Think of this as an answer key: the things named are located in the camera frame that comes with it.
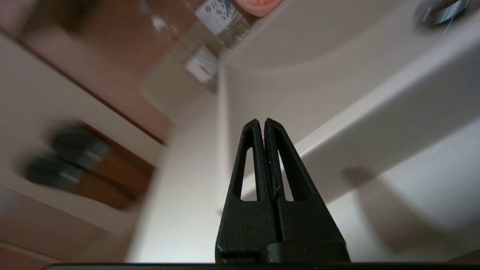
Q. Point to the white ceramic sink basin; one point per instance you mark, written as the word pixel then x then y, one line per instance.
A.
pixel 300 93

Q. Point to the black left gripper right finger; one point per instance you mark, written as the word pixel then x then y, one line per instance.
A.
pixel 303 221

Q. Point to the tall clear water bottle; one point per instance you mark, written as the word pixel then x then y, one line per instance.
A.
pixel 221 18

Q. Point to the small clear water bottle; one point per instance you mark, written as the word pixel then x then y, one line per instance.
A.
pixel 202 65

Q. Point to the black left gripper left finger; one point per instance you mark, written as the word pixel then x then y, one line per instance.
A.
pixel 243 225

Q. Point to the chrome drain stopper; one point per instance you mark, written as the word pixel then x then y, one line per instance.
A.
pixel 442 13

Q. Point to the pink soap pump bottle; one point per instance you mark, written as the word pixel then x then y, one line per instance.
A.
pixel 258 5

